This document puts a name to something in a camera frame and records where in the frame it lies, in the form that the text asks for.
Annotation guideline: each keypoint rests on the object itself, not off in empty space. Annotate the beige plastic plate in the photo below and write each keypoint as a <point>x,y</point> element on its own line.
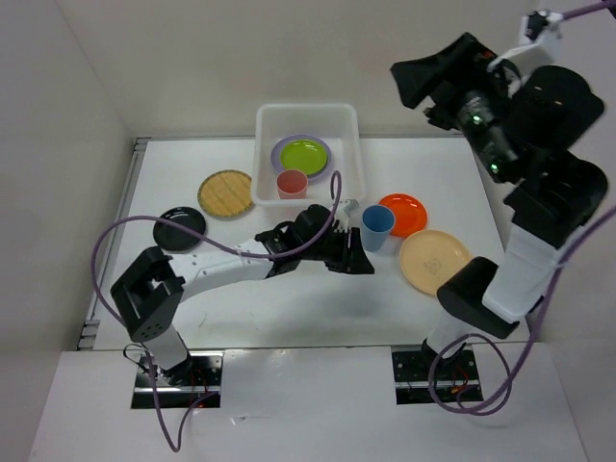
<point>429,258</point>

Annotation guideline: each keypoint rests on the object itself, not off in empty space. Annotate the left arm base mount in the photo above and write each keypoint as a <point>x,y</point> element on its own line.
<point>178,391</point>

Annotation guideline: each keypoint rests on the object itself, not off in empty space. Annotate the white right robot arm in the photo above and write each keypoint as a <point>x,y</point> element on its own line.
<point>521,126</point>

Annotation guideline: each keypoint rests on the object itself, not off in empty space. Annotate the round bamboo mat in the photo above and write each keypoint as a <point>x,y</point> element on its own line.
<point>225,194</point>

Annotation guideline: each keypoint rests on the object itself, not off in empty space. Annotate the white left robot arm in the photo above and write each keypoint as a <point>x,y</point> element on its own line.
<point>148,293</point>

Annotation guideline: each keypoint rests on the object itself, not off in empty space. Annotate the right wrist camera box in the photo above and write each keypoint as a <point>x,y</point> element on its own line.
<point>540,36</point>

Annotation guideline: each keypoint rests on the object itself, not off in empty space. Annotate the green plastic plate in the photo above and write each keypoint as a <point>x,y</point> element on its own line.
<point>307,155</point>

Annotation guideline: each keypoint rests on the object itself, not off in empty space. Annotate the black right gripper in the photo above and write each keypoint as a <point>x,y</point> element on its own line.
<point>415,77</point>

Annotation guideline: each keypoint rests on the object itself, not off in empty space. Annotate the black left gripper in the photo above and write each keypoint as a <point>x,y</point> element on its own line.
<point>352,260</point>

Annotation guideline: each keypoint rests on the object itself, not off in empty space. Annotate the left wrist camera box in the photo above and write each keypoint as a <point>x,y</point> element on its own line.
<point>349,207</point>

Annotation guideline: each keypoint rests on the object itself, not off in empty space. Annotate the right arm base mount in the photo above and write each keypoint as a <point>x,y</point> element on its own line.
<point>410,370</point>

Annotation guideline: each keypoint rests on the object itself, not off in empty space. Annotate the orange plastic plate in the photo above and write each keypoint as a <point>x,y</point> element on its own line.
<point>410,214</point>

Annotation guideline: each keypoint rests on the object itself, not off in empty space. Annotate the purple plastic plate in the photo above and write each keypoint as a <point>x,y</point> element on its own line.
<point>278,168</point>

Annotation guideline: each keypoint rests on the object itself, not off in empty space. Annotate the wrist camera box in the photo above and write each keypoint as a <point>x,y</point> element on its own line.
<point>540,36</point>
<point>349,207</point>

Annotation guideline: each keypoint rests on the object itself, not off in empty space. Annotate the translucent white plastic bin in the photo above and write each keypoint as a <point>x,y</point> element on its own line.
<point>336,124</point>

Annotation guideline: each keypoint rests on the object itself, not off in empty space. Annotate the blue plastic cup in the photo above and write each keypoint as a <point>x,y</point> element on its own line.
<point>377,222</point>

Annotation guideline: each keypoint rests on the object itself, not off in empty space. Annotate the pink plastic cup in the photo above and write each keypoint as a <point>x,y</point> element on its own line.
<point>292,184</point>

